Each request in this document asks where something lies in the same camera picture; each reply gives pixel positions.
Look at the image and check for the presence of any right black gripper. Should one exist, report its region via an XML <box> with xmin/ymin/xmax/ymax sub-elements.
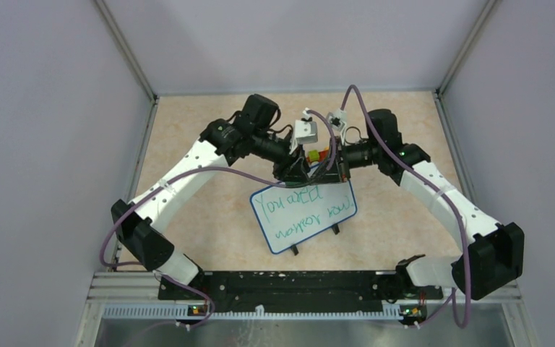
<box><xmin>310</xmin><ymin>135</ymin><xmax>382</xmax><ymax>184</ymax></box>

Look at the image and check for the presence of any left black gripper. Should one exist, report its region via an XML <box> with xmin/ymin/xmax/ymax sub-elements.
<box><xmin>251</xmin><ymin>127</ymin><xmax>310</xmax><ymax>184</ymax></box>

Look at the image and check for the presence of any blue-framed whiteboard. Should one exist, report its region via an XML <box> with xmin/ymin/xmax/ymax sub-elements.
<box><xmin>249</xmin><ymin>181</ymin><xmax>358</xmax><ymax>254</ymax></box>

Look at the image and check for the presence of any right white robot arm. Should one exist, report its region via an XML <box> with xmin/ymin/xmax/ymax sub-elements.
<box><xmin>310</xmin><ymin>108</ymin><xmax>525</xmax><ymax>300</ymax></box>

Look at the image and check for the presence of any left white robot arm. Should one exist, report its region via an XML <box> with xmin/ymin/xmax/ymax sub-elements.
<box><xmin>111</xmin><ymin>94</ymin><xmax>317</xmax><ymax>299</ymax></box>

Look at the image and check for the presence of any whiteboard metal stand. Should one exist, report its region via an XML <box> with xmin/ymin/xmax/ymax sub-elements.
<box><xmin>289</xmin><ymin>223</ymin><xmax>341</xmax><ymax>256</ymax></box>

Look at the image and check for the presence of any red yellow toy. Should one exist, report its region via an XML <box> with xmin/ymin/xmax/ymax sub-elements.
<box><xmin>306</xmin><ymin>148</ymin><xmax>330</xmax><ymax>164</ymax></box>

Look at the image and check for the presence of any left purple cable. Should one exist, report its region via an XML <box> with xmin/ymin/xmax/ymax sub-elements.
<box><xmin>98</xmin><ymin>108</ymin><xmax>338</xmax><ymax>331</ymax></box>

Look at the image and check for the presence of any purple cable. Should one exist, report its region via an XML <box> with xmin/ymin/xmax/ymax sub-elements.
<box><xmin>342</xmin><ymin>85</ymin><xmax>474</xmax><ymax>330</ymax></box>
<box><xmin>98</xmin><ymin>108</ymin><xmax>338</xmax><ymax>331</ymax></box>

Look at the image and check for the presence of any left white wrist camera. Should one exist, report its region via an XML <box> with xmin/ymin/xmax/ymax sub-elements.
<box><xmin>290</xmin><ymin>108</ymin><xmax>318</xmax><ymax>154</ymax></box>

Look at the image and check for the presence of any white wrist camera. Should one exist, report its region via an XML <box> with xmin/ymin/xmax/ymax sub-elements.
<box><xmin>290</xmin><ymin>108</ymin><xmax>318</xmax><ymax>154</ymax></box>
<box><xmin>327</xmin><ymin>108</ymin><xmax>348</xmax><ymax>142</ymax></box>

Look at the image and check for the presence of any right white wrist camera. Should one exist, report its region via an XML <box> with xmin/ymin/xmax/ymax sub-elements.
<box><xmin>327</xmin><ymin>108</ymin><xmax>348</xmax><ymax>142</ymax></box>

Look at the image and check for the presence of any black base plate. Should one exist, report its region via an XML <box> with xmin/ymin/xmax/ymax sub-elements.
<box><xmin>158</xmin><ymin>270</ymin><xmax>444</xmax><ymax>301</ymax></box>

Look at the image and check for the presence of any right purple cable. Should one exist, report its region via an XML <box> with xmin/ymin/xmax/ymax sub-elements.
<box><xmin>342</xmin><ymin>85</ymin><xmax>474</xmax><ymax>330</ymax></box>

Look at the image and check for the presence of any aluminium frame rail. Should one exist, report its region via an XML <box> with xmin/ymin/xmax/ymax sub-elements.
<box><xmin>75</xmin><ymin>271</ymin><xmax>535</xmax><ymax>346</ymax></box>

